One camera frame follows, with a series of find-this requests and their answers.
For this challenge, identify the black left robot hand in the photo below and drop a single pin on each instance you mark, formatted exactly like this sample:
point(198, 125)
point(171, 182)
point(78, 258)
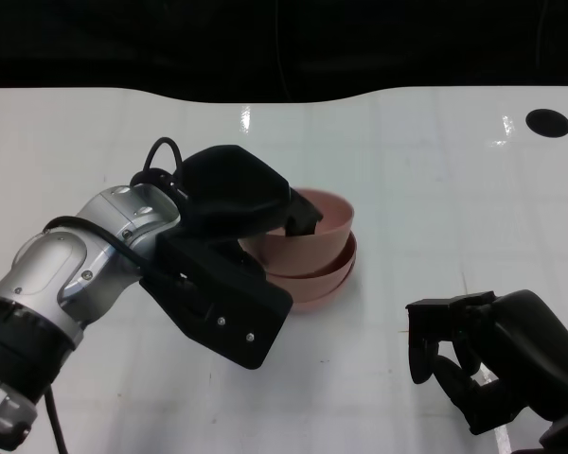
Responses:
point(232, 189)

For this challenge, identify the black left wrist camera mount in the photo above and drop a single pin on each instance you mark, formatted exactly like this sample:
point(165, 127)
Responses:
point(227, 307)

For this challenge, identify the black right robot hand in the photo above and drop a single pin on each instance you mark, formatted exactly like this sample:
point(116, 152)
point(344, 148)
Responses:
point(525, 340)

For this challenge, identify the pink bowl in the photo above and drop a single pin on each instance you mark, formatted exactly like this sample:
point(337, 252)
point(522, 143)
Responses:
point(322, 281)
point(312, 255)
point(312, 302)

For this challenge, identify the black table grommet hole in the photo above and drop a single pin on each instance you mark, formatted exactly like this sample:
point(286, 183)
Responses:
point(548, 123)

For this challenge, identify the black backdrop cloth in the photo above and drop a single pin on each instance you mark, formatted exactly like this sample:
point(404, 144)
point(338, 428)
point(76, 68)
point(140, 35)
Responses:
point(170, 47)

